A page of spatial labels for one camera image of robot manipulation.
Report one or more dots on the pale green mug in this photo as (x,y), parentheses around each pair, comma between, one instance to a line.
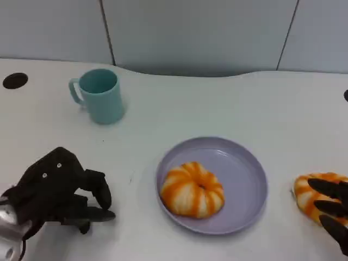
(102,103)

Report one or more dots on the lilac plate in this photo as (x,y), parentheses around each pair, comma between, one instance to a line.
(239,179)

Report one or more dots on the black table grommet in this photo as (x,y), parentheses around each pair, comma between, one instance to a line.
(346,95)
(15,80)

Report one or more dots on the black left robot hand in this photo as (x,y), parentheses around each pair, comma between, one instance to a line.
(51,185)

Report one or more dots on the orange white toy bread roll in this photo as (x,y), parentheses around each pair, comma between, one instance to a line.
(304,193)
(190,190)

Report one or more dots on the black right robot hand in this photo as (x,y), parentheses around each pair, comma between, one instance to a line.
(334,195)

